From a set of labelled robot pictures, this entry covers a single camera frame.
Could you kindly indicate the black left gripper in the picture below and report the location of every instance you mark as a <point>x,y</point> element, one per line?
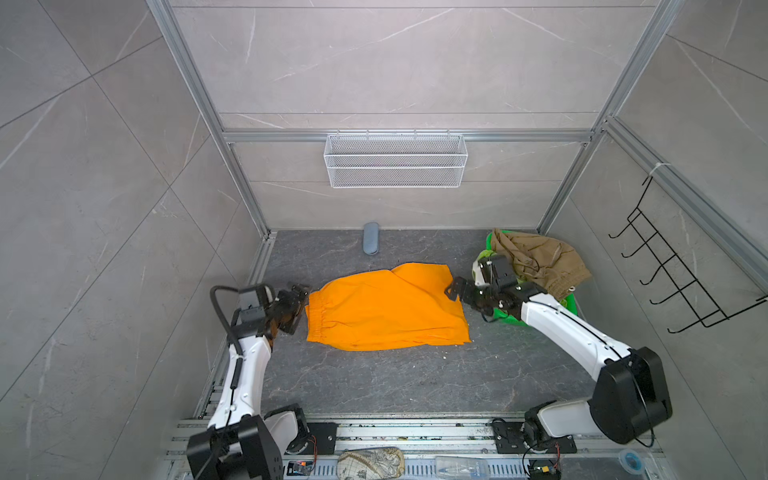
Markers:
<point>294,304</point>

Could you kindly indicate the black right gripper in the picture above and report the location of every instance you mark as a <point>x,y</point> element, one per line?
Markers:
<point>466,293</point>

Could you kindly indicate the orange shorts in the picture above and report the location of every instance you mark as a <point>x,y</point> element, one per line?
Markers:
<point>387,310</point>

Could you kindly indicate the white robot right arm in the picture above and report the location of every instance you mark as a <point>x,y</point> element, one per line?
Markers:
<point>630,396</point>

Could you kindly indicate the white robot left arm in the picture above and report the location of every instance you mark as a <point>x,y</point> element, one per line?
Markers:
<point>240,442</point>

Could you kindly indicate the khaki brown shorts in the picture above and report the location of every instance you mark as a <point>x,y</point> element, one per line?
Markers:
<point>550,263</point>

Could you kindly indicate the grey oval case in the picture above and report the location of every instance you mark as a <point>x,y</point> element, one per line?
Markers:
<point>370,238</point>

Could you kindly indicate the small circuit board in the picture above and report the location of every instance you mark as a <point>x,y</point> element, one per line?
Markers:
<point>300,468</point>

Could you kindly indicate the patterned pouch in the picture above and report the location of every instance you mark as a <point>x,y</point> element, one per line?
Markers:
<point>371,464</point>

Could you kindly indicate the blue tape roll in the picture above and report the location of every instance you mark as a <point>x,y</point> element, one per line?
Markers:
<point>631,462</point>

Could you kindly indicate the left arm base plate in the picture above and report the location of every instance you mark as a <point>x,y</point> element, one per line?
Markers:
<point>317,437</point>

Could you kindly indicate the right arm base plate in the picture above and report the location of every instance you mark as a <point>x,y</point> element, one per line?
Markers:
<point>515,437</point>

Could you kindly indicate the white wire mesh basket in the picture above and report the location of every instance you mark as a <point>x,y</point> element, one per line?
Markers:
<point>395,160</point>

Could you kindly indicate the black wire hook rack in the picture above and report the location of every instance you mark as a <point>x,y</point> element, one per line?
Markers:
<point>669,264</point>

